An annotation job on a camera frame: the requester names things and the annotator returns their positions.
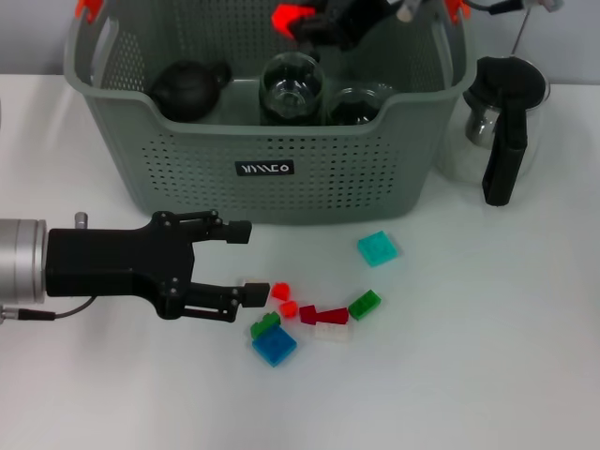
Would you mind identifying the round glass jar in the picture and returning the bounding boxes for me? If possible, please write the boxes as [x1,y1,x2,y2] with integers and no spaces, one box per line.
[259,50,325,112]

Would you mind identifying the grey-green perforated storage bin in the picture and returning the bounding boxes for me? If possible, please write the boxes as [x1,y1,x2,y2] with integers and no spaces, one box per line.
[63,0,475,225]

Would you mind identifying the black bin logo label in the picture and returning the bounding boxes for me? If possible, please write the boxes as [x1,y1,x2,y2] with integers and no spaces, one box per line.
[236,159,295,179]

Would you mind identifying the green rectangular toy brick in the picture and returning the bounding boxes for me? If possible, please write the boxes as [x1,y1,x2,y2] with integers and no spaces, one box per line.
[347,289,382,323]

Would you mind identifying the black clay teapot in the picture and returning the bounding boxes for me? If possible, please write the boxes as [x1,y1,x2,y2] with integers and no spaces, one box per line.
[149,58,233,122]

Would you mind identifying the small green toy brick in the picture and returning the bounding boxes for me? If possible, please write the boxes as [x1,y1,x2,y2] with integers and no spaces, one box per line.
[249,311,281,339]

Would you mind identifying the dark red toy brick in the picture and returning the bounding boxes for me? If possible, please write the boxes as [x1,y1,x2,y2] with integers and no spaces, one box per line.
[298,304,351,326]

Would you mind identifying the orange bin handle clip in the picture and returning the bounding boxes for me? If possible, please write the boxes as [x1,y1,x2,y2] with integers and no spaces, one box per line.
[444,0,472,23]
[77,0,102,23]

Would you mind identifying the teal square toy brick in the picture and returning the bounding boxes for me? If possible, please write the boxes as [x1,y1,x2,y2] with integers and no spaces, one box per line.
[356,230,400,269]

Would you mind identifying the bright red slope brick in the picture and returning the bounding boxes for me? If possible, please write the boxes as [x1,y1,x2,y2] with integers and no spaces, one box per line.
[271,3,306,37]

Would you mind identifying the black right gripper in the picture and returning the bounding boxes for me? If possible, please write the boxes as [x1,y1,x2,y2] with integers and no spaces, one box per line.
[290,0,399,53]

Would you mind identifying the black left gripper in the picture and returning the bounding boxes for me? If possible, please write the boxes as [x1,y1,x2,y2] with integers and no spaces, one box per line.
[44,210,272,325]

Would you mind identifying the white two-stud toy brick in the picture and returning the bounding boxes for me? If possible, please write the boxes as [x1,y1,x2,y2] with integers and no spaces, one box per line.
[313,322,353,345]

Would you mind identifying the glass pitcher black lid handle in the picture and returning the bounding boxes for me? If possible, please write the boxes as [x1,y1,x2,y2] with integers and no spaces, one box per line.
[435,54,551,208]

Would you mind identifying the blue square toy brick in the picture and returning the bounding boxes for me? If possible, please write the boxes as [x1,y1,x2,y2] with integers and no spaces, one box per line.
[251,325,298,368]

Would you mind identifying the left arm cable with plug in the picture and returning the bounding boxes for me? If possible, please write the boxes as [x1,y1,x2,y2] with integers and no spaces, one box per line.
[0,297,98,324]

